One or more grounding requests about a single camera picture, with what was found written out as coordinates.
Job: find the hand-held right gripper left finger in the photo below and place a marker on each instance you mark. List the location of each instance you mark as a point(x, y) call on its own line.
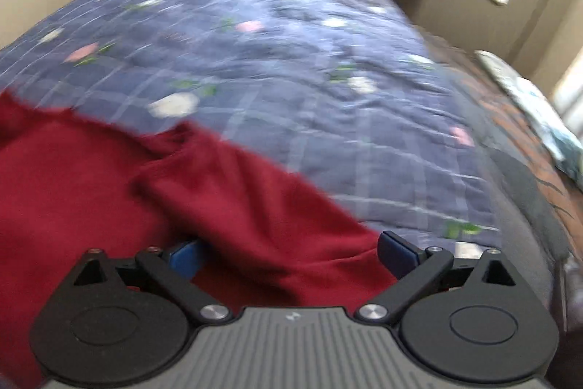
point(182, 261)

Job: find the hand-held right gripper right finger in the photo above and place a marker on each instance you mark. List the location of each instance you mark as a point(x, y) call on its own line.
point(401, 254)

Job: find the red long-sleeved shirt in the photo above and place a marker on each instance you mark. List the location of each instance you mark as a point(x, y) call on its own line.
point(68, 188)

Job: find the grey brown quilted mattress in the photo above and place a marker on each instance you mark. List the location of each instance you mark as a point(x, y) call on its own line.
point(524, 170)

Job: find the dark brown furniture piece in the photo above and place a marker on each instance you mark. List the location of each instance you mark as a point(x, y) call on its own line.
point(571, 325)

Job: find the white floral pillow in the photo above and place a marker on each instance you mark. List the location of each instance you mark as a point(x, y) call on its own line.
point(533, 106)

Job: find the blue floral checked quilt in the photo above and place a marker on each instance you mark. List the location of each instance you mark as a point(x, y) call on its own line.
point(296, 74)

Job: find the beige padded headboard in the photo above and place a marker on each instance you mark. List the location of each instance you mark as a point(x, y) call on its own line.
point(569, 83)

